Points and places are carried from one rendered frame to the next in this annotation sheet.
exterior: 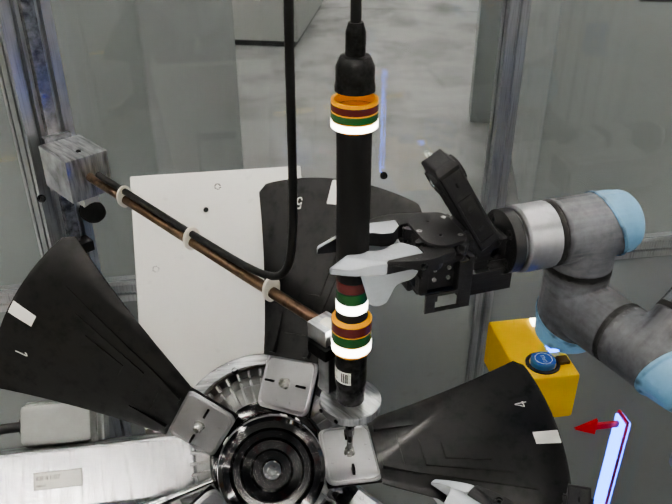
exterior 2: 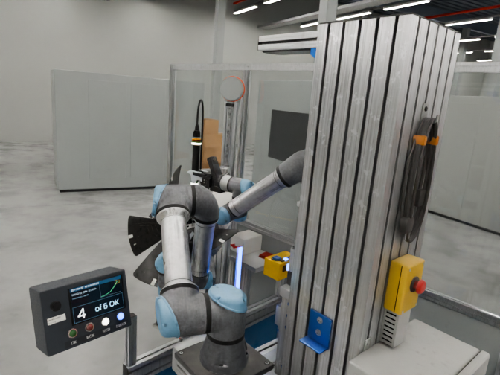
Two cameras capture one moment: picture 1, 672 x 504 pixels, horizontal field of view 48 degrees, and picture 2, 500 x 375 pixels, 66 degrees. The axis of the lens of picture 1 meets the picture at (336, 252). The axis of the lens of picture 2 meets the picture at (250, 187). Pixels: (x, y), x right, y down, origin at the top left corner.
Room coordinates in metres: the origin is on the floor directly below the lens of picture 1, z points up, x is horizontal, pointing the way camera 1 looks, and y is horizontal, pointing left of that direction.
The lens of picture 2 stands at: (-0.25, -1.66, 1.83)
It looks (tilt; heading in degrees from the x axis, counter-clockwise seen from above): 13 degrees down; 53
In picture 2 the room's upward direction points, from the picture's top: 5 degrees clockwise
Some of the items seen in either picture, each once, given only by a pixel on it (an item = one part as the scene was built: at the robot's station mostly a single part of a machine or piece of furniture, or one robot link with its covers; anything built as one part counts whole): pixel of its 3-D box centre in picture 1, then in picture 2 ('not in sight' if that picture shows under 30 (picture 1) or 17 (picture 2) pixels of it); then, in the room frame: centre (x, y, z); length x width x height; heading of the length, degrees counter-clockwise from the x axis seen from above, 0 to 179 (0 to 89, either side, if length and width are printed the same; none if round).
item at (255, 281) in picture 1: (189, 239); not in sight; (0.87, 0.20, 1.35); 0.54 x 0.01 x 0.01; 44
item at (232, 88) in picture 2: not in sight; (232, 88); (1.17, 0.48, 1.88); 0.17 x 0.15 x 0.16; 99
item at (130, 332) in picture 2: not in sight; (130, 339); (0.18, -0.45, 0.96); 0.03 x 0.03 x 0.20; 9
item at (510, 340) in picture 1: (528, 370); (281, 266); (1.00, -0.33, 1.02); 0.16 x 0.10 x 0.11; 9
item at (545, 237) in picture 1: (524, 235); (228, 183); (0.72, -0.21, 1.44); 0.08 x 0.05 x 0.08; 19
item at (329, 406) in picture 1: (344, 368); not in sight; (0.66, -0.01, 1.31); 0.09 x 0.07 x 0.10; 44
